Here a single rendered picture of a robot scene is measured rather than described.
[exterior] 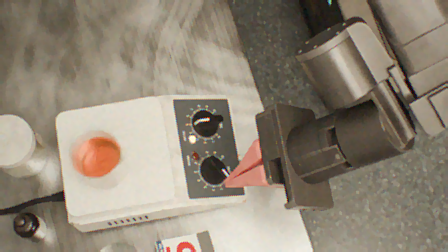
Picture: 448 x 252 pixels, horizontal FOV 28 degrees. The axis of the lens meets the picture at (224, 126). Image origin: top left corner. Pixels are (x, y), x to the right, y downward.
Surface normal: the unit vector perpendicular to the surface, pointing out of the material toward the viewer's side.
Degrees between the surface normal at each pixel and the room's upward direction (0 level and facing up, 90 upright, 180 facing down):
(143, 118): 0
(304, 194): 50
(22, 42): 0
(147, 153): 0
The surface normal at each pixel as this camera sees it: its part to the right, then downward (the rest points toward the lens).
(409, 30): -0.20, 0.10
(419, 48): -0.09, 0.29
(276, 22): -0.03, -0.25
